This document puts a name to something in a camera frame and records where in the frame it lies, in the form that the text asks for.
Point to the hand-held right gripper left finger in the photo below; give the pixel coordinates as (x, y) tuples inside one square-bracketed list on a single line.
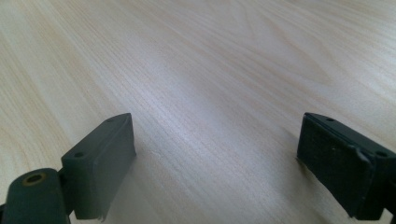
[(99, 168)]

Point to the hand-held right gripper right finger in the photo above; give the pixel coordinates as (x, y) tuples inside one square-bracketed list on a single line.
[(336, 161)]

